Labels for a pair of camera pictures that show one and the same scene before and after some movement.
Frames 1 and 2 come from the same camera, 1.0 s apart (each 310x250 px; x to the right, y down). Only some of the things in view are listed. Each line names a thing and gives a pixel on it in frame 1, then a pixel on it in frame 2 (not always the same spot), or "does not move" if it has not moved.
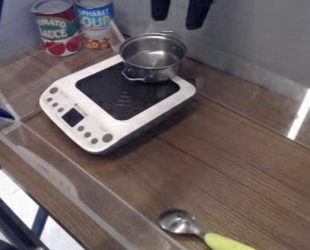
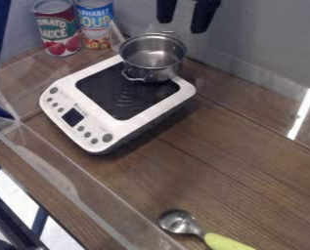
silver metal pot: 153,56 does not move
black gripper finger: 197,14 -> 203,16
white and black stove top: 107,109 does not move
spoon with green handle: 181,221 does not move
